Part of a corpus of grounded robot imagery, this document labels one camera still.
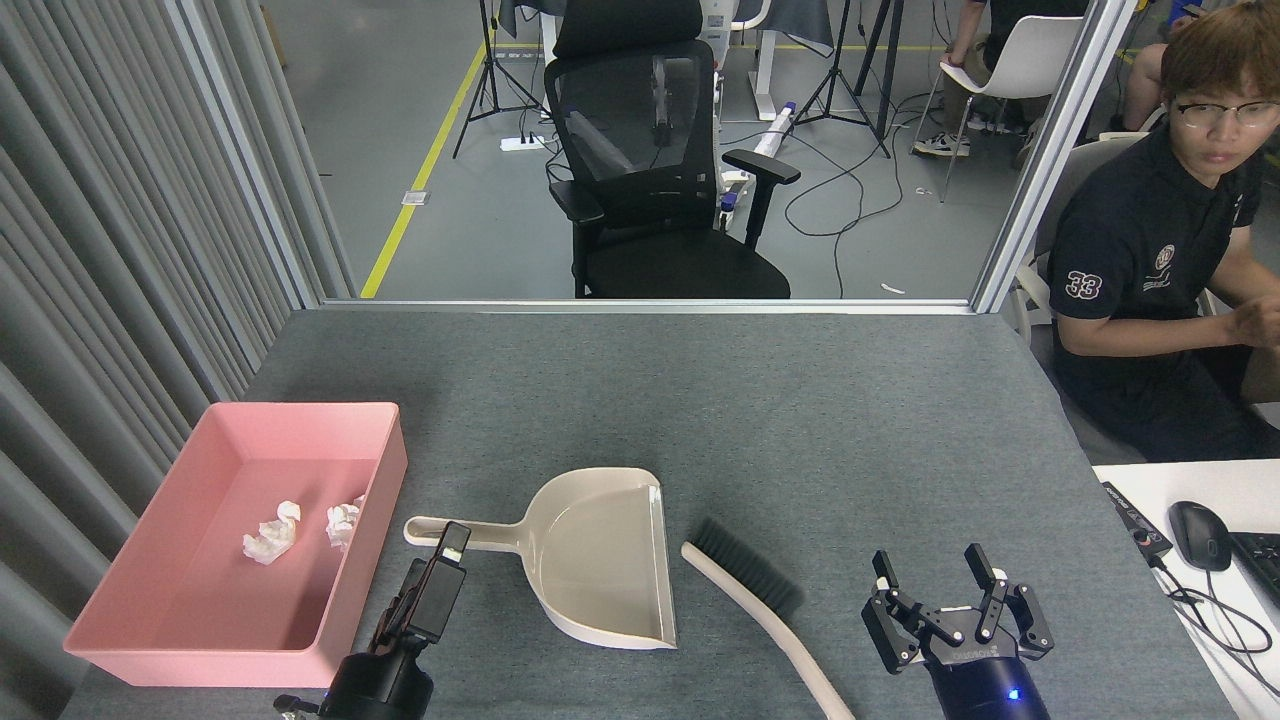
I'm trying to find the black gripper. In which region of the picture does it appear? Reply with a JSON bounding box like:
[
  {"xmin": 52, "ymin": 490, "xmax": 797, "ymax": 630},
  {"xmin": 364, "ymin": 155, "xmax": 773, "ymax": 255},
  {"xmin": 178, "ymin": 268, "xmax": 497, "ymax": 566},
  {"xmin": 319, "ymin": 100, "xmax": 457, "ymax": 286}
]
[
  {"xmin": 320, "ymin": 522, "xmax": 471, "ymax": 720},
  {"xmin": 862, "ymin": 543, "xmax": 1056, "ymax": 720}
]

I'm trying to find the small white tissue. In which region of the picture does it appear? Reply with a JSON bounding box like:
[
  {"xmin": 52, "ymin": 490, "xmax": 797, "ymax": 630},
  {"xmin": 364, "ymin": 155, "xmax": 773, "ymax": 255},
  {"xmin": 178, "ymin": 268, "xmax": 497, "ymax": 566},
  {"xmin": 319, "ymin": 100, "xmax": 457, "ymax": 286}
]
[{"xmin": 326, "ymin": 495, "xmax": 366, "ymax": 551}]

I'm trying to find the large white tissue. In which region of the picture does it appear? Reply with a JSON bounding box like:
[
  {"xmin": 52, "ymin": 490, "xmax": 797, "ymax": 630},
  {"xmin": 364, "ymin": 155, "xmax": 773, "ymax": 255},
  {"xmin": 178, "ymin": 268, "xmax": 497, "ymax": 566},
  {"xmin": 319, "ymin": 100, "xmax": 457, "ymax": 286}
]
[{"xmin": 243, "ymin": 500, "xmax": 301, "ymax": 566}]

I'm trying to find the beige plastic dustpan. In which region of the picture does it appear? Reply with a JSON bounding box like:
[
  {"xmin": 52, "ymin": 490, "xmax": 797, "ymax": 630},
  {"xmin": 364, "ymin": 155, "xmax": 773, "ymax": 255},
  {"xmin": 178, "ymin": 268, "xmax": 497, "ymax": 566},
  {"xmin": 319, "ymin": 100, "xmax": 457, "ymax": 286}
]
[{"xmin": 403, "ymin": 467, "xmax": 678, "ymax": 651}]

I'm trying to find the beige hand brush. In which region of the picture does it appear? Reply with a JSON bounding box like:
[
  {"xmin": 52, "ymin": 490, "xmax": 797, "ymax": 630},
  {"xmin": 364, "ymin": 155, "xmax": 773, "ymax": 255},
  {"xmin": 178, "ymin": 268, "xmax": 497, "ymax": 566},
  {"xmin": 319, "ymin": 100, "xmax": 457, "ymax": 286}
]
[{"xmin": 681, "ymin": 517, "xmax": 856, "ymax": 720}]

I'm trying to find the pink plastic bin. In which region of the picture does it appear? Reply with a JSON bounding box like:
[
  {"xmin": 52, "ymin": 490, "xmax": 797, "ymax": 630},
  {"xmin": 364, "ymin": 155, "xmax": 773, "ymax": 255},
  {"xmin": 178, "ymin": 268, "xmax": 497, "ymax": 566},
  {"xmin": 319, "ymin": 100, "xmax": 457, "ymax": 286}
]
[{"xmin": 63, "ymin": 402, "xmax": 409, "ymax": 689}]

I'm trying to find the person's right hand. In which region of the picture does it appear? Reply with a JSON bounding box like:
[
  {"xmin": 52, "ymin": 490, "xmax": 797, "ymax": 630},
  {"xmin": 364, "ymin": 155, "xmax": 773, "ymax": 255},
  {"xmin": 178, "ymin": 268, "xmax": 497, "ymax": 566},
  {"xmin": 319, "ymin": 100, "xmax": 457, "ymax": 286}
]
[{"xmin": 1233, "ymin": 296, "xmax": 1280, "ymax": 349}]

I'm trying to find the black slim control box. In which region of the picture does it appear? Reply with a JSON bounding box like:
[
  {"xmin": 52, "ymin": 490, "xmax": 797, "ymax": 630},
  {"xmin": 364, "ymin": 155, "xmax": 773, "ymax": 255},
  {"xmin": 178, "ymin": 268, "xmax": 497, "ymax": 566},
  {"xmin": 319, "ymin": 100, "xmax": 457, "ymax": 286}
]
[{"xmin": 1101, "ymin": 481, "xmax": 1174, "ymax": 559}]

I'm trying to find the black computer mouse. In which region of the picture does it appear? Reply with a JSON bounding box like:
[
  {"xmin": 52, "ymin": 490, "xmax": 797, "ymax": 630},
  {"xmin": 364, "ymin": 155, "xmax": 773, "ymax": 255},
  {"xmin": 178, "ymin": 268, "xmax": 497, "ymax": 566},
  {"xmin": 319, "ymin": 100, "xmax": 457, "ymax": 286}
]
[{"xmin": 1167, "ymin": 500, "xmax": 1232, "ymax": 572}]

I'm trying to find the white side table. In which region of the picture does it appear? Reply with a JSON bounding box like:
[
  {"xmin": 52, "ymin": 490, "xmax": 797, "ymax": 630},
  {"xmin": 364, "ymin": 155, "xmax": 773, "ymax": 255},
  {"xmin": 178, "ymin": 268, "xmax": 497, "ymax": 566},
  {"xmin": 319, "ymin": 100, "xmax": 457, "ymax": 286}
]
[{"xmin": 1092, "ymin": 460, "xmax": 1280, "ymax": 720}]

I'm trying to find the black keyboard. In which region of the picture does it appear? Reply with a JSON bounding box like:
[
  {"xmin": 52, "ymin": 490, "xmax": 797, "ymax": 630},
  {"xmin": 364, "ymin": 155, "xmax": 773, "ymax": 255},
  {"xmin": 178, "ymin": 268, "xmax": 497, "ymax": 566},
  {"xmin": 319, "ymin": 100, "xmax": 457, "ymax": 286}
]
[{"xmin": 1230, "ymin": 531, "xmax": 1280, "ymax": 606}]

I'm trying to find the black mesh office chair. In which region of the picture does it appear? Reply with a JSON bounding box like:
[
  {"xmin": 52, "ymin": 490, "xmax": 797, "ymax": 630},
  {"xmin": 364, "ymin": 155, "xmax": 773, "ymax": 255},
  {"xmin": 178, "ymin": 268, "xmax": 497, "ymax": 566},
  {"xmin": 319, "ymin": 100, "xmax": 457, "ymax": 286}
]
[{"xmin": 544, "ymin": 0, "xmax": 802, "ymax": 299}]

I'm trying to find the person in black shirt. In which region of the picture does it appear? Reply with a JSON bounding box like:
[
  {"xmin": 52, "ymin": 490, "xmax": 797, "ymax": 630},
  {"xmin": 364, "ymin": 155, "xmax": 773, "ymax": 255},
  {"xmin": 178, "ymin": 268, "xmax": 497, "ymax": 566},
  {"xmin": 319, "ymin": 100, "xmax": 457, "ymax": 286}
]
[{"xmin": 1045, "ymin": 0, "xmax": 1280, "ymax": 463}]

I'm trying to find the grey padded chair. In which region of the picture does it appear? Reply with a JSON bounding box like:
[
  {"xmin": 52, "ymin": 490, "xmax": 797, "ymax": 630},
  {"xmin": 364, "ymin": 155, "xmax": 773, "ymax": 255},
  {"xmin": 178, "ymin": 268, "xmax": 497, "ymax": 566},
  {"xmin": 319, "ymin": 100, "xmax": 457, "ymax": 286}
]
[{"xmin": 1010, "ymin": 130, "xmax": 1151, "ymax": 466}]

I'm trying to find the grey slatted curtain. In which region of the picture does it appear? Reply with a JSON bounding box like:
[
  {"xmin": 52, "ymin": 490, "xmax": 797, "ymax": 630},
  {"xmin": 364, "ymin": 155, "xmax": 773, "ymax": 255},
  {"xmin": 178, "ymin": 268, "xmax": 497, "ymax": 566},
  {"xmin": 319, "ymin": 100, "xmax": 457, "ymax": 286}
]
[{"xmin": 0, "ymin": 0, "xmax": 356, "ymax": 720}]

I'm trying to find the white rod with purple tip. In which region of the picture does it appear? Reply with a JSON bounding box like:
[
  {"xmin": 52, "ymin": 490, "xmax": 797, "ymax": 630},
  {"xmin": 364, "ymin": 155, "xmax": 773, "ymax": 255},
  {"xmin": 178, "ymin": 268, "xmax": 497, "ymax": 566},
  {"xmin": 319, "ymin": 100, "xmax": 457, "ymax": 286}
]
[{"xmin": 750, "ymin": 100, "xmax": 798, "ymax": 161}]

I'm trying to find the black tripod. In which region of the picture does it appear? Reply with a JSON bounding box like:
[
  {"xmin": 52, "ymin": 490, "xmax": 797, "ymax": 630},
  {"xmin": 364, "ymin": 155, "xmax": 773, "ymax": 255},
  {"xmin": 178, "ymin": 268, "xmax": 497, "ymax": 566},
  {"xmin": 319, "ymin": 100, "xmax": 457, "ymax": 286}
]
[
  {"xmin": 793, "ymin": 0, "xmax": 891, "ymax": 159},
  {"xmin": 452, "ymin": 0, "xmax": 546, "ymax": 159}
]

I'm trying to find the white plastic chair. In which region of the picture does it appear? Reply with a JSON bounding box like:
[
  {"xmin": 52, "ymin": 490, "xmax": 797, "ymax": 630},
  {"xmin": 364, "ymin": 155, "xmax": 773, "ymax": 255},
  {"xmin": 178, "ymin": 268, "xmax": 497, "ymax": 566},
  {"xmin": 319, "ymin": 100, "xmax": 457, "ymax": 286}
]
[{"xmin": 912, "ymin": 15, "xmax": 1086, "ymax": 201}]

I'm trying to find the person in beige clothes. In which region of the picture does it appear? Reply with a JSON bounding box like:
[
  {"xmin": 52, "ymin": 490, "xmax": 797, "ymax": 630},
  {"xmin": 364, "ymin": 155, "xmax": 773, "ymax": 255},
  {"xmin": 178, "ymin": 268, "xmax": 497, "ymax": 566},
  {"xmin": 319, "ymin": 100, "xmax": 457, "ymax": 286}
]
[{"xmin": 1120, "ymin": 0, "xmax": 1201, "ymax": 131}]

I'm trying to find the white stand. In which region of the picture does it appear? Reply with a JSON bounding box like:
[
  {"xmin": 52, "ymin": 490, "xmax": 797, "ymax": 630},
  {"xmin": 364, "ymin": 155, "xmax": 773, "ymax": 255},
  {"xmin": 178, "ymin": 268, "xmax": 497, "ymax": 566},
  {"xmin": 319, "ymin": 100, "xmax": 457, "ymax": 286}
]
[{"xmin": 697, "ymin": 0, "xmax": 793, "ymax": 123}]

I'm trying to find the person on white chair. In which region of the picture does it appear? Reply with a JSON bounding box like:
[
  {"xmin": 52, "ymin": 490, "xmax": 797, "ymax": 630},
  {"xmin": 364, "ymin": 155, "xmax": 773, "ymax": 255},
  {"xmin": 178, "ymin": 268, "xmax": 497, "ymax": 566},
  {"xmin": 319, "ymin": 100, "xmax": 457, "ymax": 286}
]
[{"xmin": 915, "ymin": 0, "xmax": 1091, "ymax": 158}]

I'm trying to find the dark grey cloth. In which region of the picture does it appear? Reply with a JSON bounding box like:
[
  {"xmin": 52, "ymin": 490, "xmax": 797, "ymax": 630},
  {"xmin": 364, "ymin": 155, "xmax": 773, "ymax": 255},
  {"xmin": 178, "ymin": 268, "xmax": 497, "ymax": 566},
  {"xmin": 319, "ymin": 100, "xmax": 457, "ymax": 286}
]
[{"xmin": 735, "ymin": 0, "xmax": 836, "ymax": 56}]

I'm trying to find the thin black desk cable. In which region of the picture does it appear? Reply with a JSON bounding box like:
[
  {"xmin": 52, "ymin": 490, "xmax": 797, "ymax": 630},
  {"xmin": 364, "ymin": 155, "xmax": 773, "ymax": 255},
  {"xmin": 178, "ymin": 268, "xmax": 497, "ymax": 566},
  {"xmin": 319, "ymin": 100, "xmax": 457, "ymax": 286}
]
[{"xmin": 1148, "ymin": 553, "xmax": 1276, "ymax": 683}]

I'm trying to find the black floor cable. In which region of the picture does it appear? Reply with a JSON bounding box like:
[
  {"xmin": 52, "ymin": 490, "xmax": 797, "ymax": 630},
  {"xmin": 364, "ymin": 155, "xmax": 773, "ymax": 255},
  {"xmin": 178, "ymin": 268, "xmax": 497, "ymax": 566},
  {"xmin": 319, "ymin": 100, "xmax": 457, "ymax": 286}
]
[{"xmin": 783, "ymin": 120, "xmax": 906, "ymax": 299}]

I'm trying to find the silver table rail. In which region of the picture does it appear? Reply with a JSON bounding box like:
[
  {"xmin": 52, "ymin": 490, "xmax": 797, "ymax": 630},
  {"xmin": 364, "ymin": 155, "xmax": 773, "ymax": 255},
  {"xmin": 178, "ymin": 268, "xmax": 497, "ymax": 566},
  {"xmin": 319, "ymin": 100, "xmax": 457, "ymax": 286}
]
[{"xmin": 320, "ymin": 298, "xmax": 976, "ymax": 315}]

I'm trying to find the slanted silver post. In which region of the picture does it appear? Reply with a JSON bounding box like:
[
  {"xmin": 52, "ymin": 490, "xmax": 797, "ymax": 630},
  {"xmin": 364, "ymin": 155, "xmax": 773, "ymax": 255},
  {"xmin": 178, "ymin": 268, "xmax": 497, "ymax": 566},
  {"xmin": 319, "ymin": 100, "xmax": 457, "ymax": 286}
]
[{"xmin": 972, "ymin": 0, "xmax": 1139, "ymax": 314}]

